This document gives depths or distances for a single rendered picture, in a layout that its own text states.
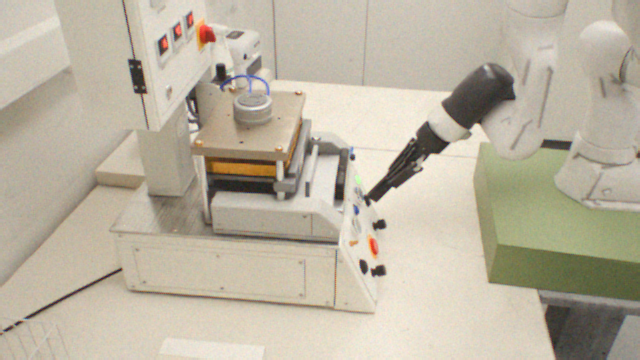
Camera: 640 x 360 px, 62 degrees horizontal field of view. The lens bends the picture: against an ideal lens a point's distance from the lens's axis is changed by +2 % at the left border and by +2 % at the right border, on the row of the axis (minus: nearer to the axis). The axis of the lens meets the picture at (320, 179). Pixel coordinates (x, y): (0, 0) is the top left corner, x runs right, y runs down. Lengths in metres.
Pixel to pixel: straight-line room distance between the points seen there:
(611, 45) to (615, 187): 0.33
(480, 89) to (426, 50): 2.40
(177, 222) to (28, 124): 0.47
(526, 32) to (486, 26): 2.43
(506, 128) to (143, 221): 0.76
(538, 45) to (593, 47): 0.25
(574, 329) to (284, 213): 0.97
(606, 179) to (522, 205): 0.19
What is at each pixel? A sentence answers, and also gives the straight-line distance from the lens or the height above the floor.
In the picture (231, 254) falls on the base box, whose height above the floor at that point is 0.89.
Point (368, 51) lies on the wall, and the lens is 3.54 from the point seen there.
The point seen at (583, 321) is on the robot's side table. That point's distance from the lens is 1.67.
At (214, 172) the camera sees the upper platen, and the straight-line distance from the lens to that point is 1.06.
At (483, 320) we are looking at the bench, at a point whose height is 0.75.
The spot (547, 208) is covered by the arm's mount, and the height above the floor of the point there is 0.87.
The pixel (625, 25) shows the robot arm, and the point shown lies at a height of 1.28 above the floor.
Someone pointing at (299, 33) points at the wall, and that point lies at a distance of 3.57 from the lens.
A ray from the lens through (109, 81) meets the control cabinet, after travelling 0.97.
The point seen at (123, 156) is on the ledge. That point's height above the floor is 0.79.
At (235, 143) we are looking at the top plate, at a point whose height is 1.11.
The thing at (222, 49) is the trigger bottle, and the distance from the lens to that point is 1.91.
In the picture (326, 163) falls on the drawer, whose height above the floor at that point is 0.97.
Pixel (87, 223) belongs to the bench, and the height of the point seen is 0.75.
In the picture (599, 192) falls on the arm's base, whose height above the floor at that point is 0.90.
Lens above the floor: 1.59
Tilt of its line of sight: 33 degrees down
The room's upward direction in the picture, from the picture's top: 1 degrees clockwise
